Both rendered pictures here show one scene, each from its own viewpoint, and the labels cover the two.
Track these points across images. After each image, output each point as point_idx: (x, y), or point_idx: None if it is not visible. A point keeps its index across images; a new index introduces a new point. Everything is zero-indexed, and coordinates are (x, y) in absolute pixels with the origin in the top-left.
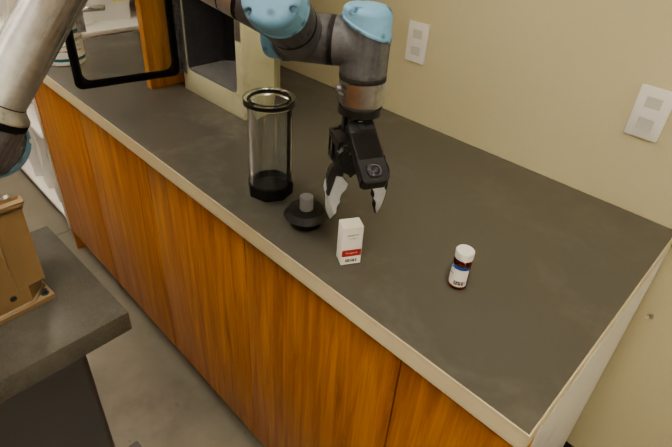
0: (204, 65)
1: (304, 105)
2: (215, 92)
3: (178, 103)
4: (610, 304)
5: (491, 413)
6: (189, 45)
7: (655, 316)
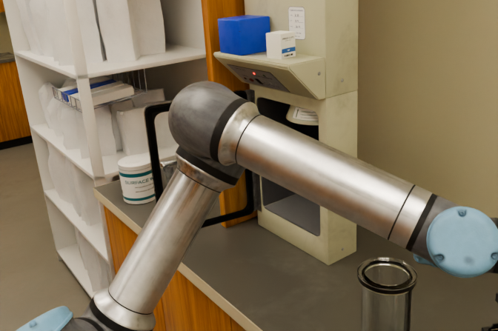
0: (277, 202)
1: (386, 241)
2: (293, 233)
3: (256, 245)
4: None
5: None
6: (264, 185)
7: None
